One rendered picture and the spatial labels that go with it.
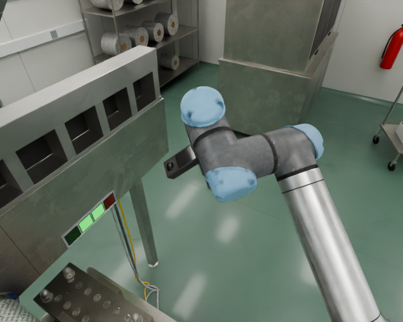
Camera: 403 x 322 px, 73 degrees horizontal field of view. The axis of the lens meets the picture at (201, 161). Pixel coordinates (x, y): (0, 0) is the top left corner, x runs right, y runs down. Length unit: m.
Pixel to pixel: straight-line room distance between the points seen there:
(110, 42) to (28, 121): 2.96
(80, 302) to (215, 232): 1.52
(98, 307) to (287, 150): 0.85
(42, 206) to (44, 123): 0.25
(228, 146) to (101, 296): 0.82
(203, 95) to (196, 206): 2.19
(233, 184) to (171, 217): 2.14
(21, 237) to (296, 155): 0.79
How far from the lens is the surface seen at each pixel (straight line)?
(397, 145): 3.52
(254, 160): 0.45
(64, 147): 0.92
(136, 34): 3.93
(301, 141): 0.50
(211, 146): 0.44
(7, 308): 0.90
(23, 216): 0.93
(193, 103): 0.46
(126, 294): 1.24
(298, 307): 2.25
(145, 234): 1.91
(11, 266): 1.00
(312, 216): 0.48
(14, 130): 0.82
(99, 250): 2.48
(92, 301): 1.12
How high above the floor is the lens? 2.01
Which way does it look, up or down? 41 degrees down
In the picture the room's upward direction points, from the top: straight up
